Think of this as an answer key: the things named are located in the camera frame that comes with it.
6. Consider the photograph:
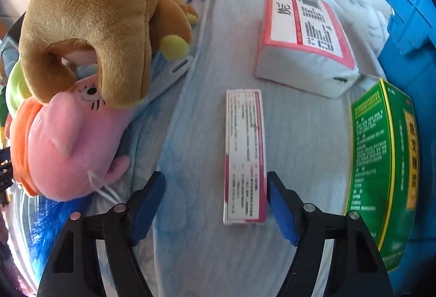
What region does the cloth covered desktop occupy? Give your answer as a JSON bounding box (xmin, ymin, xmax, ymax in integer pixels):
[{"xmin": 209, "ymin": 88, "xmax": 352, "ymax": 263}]
[{"xmin": 7, "ymin": 0, "xmax": 430, "ymax": 297}]

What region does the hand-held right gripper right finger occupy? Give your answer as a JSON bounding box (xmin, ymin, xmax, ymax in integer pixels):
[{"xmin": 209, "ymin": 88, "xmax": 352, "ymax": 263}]
[{"xmin": 267, "ymin": 171, "xmax": 396, "ymax": 297}]

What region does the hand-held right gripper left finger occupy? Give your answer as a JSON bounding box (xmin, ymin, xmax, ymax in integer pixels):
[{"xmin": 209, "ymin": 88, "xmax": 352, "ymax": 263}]
[{"xmin": 36, "ymin": 171, "xmax": 167, "ymax": 297}]

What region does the grey plastic tag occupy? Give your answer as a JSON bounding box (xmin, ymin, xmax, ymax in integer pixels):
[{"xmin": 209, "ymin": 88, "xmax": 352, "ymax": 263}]
[{"xmin": 146, "ymin": 55, "xmax": 195, "ymax": 103}]

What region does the blue haired plush doll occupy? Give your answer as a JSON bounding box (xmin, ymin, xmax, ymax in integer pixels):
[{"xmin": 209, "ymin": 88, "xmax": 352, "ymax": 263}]
[{"xmin": 29, "ymin": 196, "xmax": 89, "ymax": 270}]

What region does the blue plastic crate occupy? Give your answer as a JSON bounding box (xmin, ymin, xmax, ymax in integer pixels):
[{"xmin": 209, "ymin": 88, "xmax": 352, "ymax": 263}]
[{"xmin": 371, "ymin": 0, "xmax": 436, "ymax": 296}]

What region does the green plush toy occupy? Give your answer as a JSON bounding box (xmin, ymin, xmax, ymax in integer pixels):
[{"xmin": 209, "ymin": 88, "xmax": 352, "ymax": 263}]
[{"xmin": 5, "ymin": 60, "xmax": 33, "ymax": 117}]

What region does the brown plush toy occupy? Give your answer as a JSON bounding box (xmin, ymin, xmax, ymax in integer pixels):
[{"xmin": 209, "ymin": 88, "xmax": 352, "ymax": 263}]
[{"xmin": 19, "ymin": 0, "xmax": 199, "ymax": 110}]

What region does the pink pig plush toy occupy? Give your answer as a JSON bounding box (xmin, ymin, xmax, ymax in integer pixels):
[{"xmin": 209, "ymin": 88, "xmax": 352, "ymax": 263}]
[{"xmin": 8, "ymin": 75, "xmax": 132, "ymax": 202}]

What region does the green yellow medicine box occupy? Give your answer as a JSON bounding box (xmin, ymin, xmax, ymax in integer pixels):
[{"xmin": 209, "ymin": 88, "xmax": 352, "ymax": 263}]
[{"xmin": 345, "ymin": 78, "xmax": 420, "ymax": 273}]

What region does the long pink white box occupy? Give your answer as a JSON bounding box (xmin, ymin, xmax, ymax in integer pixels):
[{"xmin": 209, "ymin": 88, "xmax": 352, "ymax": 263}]
[{"xmin": 223, "ymin": 89, "xmax": 267, "ymax": 225}]

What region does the pink floral tissue pack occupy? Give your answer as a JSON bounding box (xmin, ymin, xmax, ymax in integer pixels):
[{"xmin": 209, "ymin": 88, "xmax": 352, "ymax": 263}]
[{"xmin": 255, "ymin": 0, "xmax": 361, "ymax": 99}]

